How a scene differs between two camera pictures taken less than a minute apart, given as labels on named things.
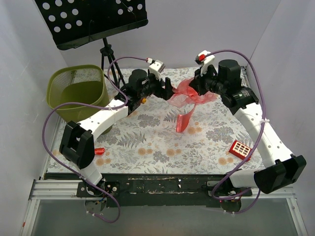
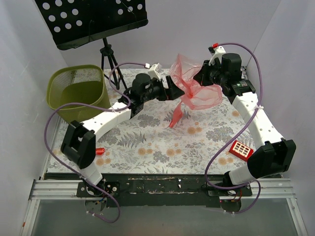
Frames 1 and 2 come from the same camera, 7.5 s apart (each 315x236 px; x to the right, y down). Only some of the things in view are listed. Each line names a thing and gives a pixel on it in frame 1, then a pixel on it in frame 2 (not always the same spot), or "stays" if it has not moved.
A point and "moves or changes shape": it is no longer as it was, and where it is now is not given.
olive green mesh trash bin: [85, 84] stays
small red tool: [99, 151] stays
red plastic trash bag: [184, 95] moves or changes shape
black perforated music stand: [72, 22] stays
